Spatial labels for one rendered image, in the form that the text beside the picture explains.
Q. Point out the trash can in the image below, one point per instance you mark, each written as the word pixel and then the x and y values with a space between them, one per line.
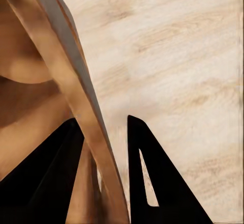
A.
pixel 45 81

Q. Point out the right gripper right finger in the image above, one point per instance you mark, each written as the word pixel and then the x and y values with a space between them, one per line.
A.
pixel 177 203

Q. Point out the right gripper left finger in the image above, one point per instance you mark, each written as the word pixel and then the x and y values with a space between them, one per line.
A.
pixel 39 189

